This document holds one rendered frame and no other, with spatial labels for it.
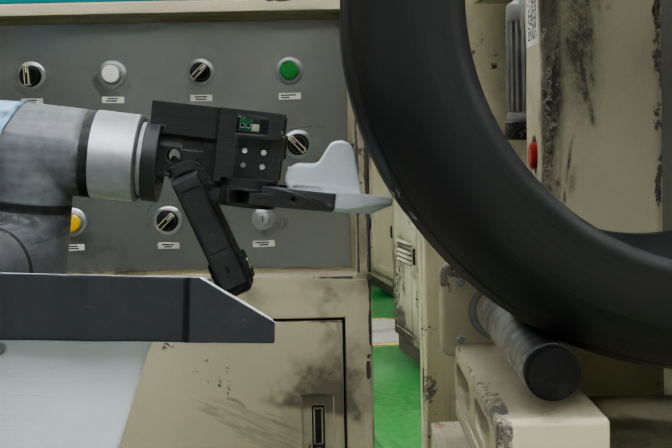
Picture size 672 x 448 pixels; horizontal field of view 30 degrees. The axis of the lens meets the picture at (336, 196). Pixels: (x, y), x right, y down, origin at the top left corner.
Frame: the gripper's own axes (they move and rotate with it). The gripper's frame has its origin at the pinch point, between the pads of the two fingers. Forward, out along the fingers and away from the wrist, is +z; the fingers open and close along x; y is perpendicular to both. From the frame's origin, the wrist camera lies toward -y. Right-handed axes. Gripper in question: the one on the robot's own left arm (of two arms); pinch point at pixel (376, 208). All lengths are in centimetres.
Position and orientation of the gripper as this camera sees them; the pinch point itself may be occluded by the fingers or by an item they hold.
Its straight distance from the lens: 107.3
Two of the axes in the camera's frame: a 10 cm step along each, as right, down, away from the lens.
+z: 9.9, 1.1, 0.0
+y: 1.1, -9.9, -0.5
